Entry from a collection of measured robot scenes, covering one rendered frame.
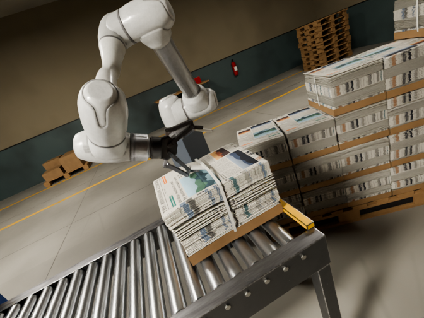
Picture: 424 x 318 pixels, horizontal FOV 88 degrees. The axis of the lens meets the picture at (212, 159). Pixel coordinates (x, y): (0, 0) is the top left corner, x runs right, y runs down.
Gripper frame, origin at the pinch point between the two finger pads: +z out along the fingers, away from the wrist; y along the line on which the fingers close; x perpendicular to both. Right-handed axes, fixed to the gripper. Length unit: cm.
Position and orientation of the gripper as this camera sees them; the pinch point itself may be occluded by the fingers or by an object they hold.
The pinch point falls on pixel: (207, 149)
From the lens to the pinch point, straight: 79.4
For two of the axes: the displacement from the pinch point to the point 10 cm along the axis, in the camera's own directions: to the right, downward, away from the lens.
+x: 3.2, 2.7, -9.1
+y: -1.0, 9.6, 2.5
